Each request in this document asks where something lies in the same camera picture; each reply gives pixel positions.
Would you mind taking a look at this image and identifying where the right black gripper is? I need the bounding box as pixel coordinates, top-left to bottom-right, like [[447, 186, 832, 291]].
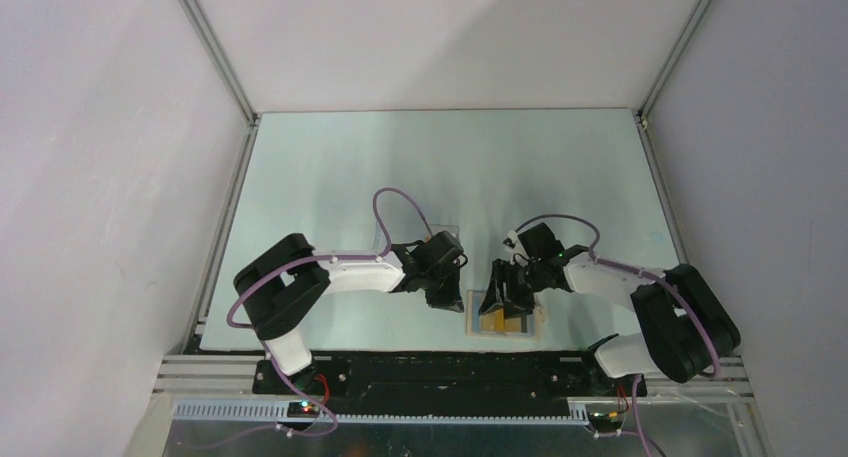
[[478, 258, 546, 322]]

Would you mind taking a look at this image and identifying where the tan leather card holder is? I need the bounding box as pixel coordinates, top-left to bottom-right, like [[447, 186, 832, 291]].
[[465, 291, 540, 340]]

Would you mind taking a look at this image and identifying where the clear plastic card box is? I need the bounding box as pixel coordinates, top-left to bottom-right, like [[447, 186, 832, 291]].
[[386, 221, 460, 244]]

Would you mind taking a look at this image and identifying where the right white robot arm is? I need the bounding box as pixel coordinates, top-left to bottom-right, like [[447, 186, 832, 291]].
[[478, 222, 741, 395]]

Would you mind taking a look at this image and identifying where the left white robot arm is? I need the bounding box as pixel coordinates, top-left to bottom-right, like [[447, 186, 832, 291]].
[[226, 231, 468, 394]]

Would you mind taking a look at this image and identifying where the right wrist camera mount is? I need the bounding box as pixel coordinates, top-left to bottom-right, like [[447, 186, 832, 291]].
[[503, 230, 521, 249]]

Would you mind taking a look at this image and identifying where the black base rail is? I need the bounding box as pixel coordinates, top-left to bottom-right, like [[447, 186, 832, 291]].
[[291, 351, 634, 417]]

